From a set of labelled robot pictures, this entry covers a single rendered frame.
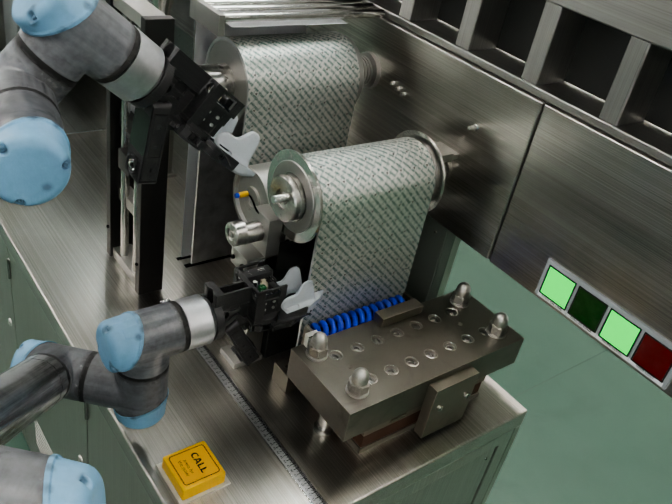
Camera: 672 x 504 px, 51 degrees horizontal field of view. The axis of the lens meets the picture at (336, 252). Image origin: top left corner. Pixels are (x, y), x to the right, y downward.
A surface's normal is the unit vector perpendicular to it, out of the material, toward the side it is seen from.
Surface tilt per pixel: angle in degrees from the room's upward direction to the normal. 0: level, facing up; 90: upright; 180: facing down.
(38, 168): 90
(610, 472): 0
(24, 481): 4
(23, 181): 90
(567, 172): 90
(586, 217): 90
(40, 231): 0
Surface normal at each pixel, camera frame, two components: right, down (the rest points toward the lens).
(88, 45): 0.48, 0.64
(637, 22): -0.79, 0.22
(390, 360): 0.17, -0.82
